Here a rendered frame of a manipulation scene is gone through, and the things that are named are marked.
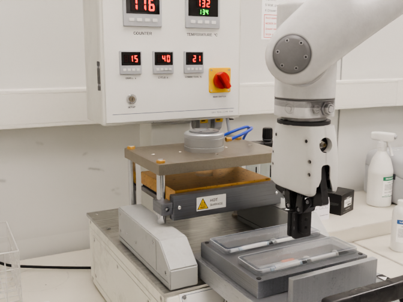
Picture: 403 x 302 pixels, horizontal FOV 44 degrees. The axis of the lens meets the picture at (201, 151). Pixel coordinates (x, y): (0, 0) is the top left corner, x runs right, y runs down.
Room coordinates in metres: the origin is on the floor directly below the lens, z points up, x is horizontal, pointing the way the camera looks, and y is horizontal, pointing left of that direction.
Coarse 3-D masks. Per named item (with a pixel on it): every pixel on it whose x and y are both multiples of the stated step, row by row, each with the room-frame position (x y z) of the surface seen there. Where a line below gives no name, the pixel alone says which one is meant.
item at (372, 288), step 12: (360, 288) 0.57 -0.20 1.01; (372, 288) 0.57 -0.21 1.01; (384, 288) 0.58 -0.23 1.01; (396, 288) 0.58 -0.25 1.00; (324, 300) 0.55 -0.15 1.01; (336, 300) 0.54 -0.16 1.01; (348, 300) 0.55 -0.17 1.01; (360, 300) 0.56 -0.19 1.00; (372, 300) 0.57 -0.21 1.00; (384, 300) 0.58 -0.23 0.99
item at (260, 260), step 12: (324, 240) 0.75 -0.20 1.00; (336, 240) 0.75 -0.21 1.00; (264, 252) 0.70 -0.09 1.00; (276, 252) 0.70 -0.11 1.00; (288, 252) 0.70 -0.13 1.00; (300, 252) 0.70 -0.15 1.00; (312, 252) 0.70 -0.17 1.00; (324, 252) 0.70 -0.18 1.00; (252, 264) 0.66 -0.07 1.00; (264, 264) 0.66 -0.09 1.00; (276, 264) 0.66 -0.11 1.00
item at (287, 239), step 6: (312, 234) 0.79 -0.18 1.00; (318, 234) 0.79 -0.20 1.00; (210, 240) 0.75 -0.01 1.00; (276, 240) 0.75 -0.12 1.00; (282, 240) 0.76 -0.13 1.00; (288, 240) 0.77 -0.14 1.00; (294, 240) 0.77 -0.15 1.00; (216, 246) 0.74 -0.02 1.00; (246, 246) 0.73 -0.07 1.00; (252, 246) 0.73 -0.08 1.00; (258, 246) 0.74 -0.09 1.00; (264, 246) 0.74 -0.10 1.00; (222, 252) 0.72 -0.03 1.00; (228, 252) 0.71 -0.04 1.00; (234, 252) 0.72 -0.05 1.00
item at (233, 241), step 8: (240, 232) 0.79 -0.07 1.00; (248, 232) 0.79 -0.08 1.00; (256, 232) 0.79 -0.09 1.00; (264, 232) 0.79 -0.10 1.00; (272, 232) 0.79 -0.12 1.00; (280, 232) 0.79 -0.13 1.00; (216, 240) 0.75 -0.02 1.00; (224, 240) 0.75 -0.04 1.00; (232, 240) 0.75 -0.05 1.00; (240, 240) 0.75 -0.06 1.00; (248, 240) 0.75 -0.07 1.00; (256, 240) 0.75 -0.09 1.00; (264, 240) 0.75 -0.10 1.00; (224, 248) 0.72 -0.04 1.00; (232, 248) 0.72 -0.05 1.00
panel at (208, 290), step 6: (204, 288) 0.75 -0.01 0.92; (210, 288) 0.75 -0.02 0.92; (180, 294) 0.73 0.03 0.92; (186, 294) 0.73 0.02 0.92; (192, 294) 0.73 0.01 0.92; (198, 294) 0.74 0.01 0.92; (204, 294) 0.74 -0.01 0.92; (210, 294) 0.75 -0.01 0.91; (216, 294) 0.75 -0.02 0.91; (180, 300) 0.72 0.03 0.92; (186, 300) 0.73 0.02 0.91; (192, 300) 0.73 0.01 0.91; (198, 300) 0.73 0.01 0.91; (204, 300) 0.74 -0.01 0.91; (210, 300) 0.74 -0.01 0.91; (216, 300) 0.75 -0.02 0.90; (222, 300) 0.75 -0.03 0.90
